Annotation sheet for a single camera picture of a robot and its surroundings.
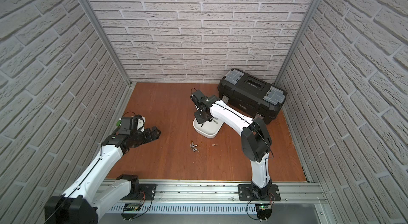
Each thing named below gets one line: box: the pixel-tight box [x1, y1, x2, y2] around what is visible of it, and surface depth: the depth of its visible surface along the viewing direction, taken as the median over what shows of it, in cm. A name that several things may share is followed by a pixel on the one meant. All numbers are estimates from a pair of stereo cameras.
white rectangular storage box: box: [192, 116, 224, 139], surface depth 93 cm
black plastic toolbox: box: [217, 67, 288, 125], surface depth 96 cm
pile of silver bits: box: [189, 140, 200, 153], surface depth 89 cm
